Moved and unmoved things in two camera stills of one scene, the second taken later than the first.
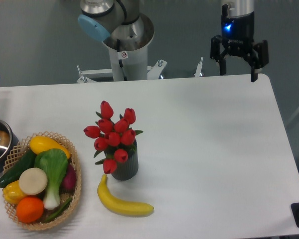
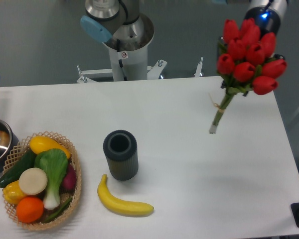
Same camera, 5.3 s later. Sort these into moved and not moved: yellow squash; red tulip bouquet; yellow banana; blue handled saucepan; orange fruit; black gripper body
Moved: black gripper body; red tulip bouquet
Not moved: yellow banana; orange fruit; blue handled saucepan; yellow squash
